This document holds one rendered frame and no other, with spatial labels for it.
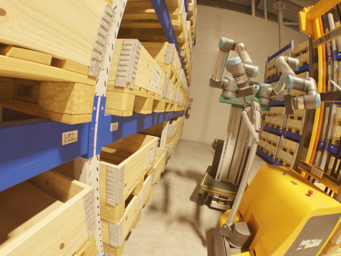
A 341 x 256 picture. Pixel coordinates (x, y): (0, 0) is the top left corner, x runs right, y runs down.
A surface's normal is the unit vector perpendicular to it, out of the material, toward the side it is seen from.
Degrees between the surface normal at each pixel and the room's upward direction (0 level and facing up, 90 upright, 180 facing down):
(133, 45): 90
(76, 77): 90
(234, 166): 90
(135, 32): 90
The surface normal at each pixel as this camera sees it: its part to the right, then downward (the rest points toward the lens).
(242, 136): -0.36, 0.07
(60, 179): -0.14, 0.11
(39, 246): 0.98, 0.18
